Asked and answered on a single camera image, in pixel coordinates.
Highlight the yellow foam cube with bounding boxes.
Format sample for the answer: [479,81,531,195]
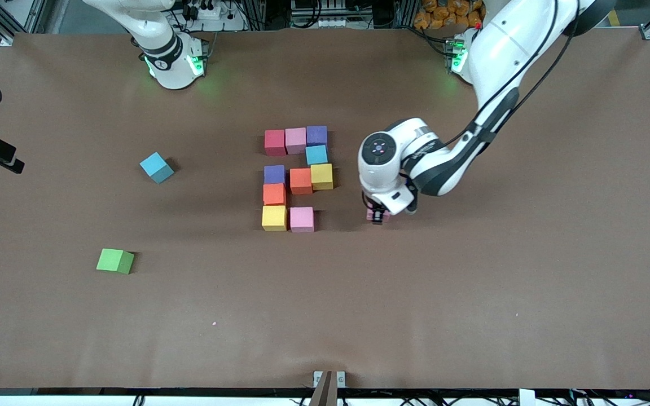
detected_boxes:
[262,205,288,232]
[310,164,334,191]

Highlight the orange foam cube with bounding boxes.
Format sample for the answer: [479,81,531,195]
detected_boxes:
[262,183,287,207]
[290,168,313,195]

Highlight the red foam cube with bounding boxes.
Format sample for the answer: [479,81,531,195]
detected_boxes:
[264,130,287,157]

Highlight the green foam cube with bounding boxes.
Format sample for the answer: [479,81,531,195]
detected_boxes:
[96,248,135,275]

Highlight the white electronics box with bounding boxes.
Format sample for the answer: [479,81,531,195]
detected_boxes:
[290,0,352,29]

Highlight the orange bagged items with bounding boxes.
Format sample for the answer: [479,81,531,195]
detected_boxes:
[414,0,486,30]

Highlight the white power strip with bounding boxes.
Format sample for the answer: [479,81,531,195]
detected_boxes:
[181,0,225,21]

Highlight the small metal bracket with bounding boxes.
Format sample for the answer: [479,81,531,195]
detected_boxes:
[313,370,346,389]

